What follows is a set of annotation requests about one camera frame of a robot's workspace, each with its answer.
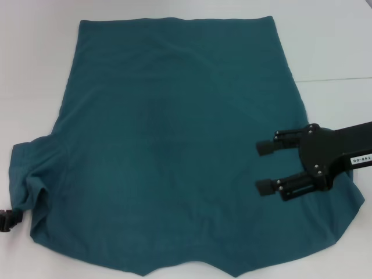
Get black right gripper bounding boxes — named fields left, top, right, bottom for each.
left=255, top=121, right=372, bottom=202

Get teal blue shirt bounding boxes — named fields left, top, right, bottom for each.
left=8, top=16, right=366, bottom=279

